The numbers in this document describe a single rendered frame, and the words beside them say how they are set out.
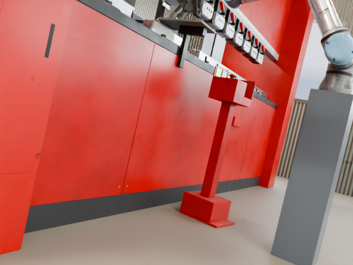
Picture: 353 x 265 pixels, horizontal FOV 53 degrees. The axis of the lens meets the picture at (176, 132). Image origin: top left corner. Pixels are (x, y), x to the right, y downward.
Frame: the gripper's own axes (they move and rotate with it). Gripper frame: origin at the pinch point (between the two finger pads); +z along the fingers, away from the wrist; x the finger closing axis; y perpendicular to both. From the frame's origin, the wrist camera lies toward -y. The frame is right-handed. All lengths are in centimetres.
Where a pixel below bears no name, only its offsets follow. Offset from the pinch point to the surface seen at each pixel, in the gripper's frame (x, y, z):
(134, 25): 42.9, -17.8, 6.6
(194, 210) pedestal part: -15, -86, 55
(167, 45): 15.0, -18.1, 7.0
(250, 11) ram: -109, 30, -34
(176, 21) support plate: 8.1, -7.1, -2.3
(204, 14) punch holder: -34.8, 11.5, -10.8
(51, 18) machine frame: 92, -35, 11
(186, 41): 1.4, -15.7, 1.1
